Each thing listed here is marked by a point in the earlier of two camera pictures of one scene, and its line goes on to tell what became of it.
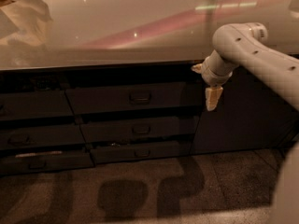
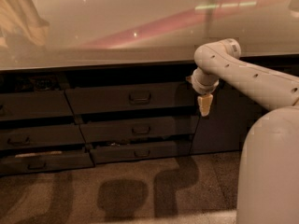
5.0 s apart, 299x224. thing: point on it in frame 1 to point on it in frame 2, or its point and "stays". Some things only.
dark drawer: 103,153 stays
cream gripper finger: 198,68 to 189,78
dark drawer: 41,135 stays
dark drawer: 165,96 stays
